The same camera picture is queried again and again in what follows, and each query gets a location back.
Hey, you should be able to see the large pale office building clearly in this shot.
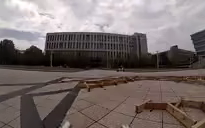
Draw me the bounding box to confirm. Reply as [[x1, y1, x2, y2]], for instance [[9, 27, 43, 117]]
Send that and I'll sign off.
[[44, 31, 149, 69]]

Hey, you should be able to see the vehicle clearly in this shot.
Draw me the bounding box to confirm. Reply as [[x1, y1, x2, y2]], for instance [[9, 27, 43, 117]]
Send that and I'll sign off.
[[116, 65, 126, 73]]

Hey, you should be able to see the pole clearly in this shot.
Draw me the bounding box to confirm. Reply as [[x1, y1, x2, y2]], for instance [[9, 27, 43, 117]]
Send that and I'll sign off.
[[155, 50, 160, 70]]

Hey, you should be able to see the low dark building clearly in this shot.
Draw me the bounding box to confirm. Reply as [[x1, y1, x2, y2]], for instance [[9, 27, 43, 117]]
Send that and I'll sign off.
[[152, 44, 196, 69]]

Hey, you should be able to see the wooden frame on ground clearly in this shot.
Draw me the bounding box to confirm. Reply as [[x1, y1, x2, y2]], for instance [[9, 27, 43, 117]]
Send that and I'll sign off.
[[134, 97, 205, 128]]

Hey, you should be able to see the row of dark trees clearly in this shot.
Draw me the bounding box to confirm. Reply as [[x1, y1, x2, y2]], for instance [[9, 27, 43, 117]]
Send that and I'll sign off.
[[0, 38, 51, 67]]

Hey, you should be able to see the grey glass building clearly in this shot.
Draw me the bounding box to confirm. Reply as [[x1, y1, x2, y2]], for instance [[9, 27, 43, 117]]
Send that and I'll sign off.
[[190, 26, 205, 69]]

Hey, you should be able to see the grey paved plaza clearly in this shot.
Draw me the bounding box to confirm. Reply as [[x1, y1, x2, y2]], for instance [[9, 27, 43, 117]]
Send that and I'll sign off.
[[0, 67, 205, 128]]

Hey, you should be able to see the long wooden frame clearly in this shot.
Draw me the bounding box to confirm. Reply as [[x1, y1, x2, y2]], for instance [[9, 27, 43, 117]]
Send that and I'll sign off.
[[77, 76, 136, 92]]

